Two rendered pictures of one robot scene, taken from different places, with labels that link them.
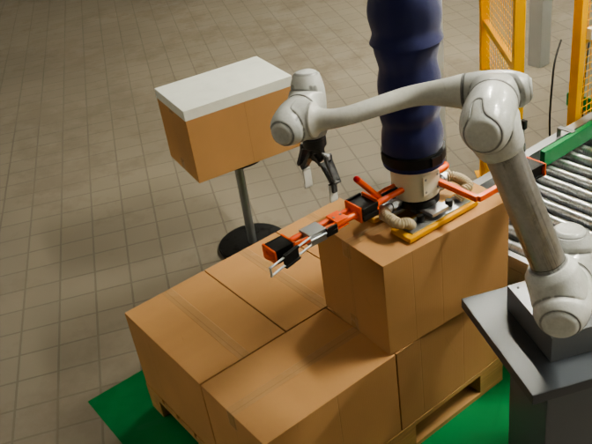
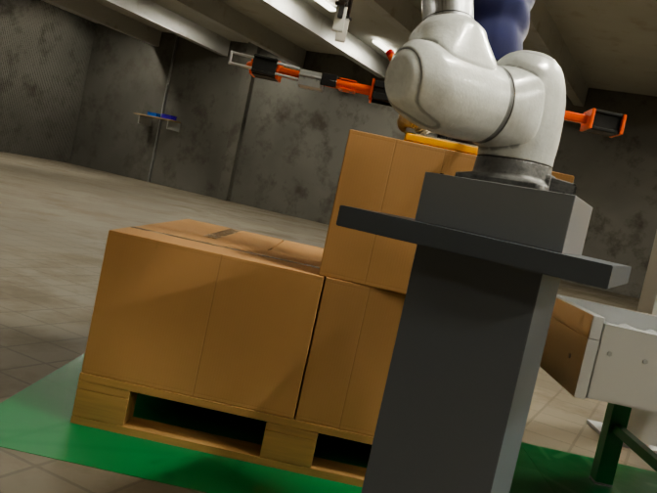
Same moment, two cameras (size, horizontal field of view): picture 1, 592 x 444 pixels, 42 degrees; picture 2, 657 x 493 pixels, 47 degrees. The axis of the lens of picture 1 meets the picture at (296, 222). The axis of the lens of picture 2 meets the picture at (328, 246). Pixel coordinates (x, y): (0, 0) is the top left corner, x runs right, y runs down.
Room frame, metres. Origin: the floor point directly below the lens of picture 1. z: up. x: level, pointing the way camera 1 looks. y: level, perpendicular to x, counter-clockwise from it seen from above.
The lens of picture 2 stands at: (0.42, -1.42, 0.77)
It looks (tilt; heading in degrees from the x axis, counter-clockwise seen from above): 4 degrees down; 34
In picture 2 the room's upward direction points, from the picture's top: 12 degrees clockwise
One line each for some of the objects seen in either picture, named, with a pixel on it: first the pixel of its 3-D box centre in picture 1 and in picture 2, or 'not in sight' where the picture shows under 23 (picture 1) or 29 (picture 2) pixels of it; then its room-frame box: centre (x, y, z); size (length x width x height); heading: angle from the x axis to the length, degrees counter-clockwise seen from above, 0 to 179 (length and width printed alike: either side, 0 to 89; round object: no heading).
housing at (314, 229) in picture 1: (313, 233); (311, 80); (2.16, -0.05, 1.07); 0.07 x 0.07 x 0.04; 32
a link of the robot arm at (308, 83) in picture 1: (307, 96); not in sight; (2.17, -0.09, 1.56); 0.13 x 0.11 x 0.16; 155
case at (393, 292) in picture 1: (413, 254); (440, 224); (2.41, -0.43, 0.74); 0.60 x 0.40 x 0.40; 119
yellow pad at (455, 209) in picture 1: (434, 213); (466, 145); (2.32, -0.50, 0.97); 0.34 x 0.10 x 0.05; 122
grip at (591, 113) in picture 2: (528, 170); (602, 122); (2.34, -0.84, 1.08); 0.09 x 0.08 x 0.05; 32
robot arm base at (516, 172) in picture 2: not in sight; (520, 177); (1.90, -0.84, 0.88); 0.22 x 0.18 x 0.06; 96
